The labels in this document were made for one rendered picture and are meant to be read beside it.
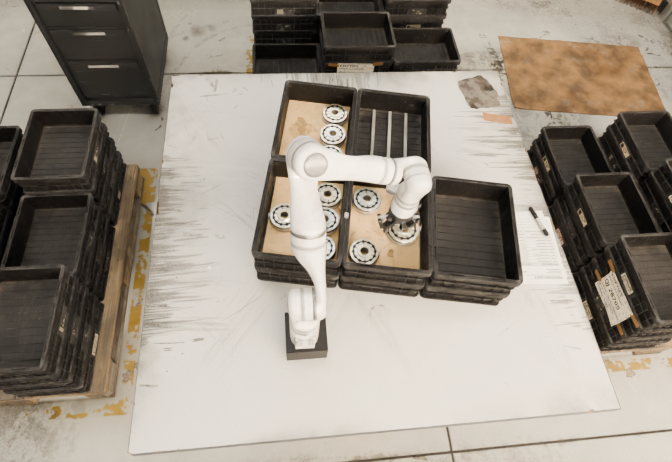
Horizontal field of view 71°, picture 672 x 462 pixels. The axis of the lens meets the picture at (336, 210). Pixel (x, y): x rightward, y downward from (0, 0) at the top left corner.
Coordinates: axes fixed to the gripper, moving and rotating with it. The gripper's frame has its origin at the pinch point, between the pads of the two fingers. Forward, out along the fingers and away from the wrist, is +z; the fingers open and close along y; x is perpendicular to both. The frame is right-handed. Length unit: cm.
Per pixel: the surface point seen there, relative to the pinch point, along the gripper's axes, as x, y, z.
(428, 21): 175, 56, 59
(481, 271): -8.6, 34.1, 17.0
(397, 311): -18.0, 5.3, 30.3
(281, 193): 25.4, -36.0, 19.1
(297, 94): 73, -29, 16
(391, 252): -0.3, 2.8, 17.7
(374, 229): 9.1, -2.4, 18.0
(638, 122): 95, 166, 59
